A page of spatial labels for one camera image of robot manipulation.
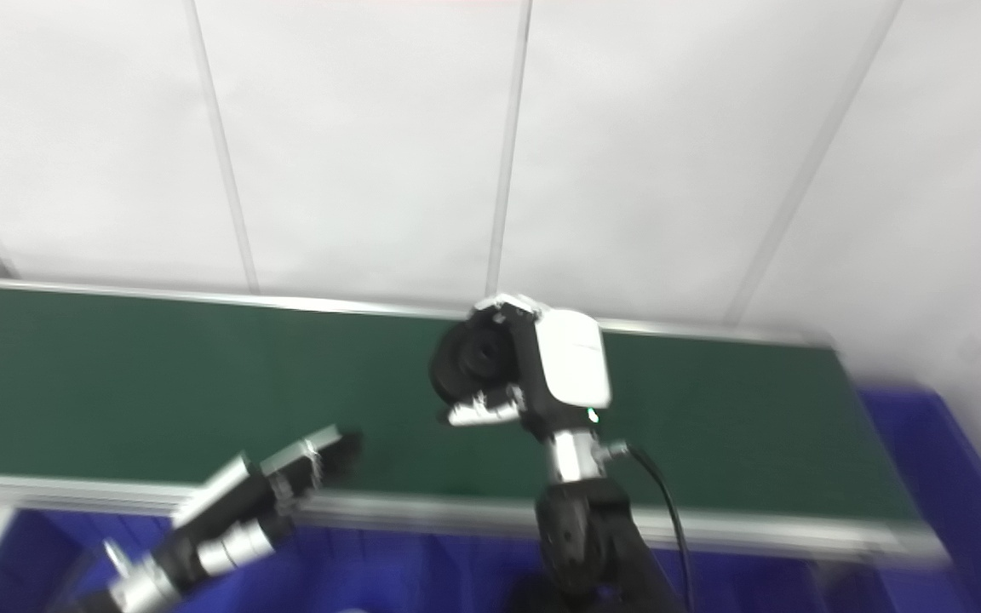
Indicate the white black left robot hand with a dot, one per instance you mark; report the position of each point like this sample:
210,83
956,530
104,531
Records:
209,498

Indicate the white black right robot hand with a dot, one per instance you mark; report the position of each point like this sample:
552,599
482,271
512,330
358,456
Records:
571,358

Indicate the black stepped cylinder part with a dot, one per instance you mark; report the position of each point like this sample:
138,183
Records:
469,358

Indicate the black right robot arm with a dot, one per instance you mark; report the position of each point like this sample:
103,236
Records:
580,528

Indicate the green conveyor belt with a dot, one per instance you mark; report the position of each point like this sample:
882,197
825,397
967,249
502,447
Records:
456,515
158,383

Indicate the blue bin with white gears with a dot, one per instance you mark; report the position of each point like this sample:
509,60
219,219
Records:
354,570

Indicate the blue bin with black parts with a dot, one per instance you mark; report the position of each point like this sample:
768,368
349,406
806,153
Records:
754,587

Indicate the empty blue bin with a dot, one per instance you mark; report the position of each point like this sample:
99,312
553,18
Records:
950,511

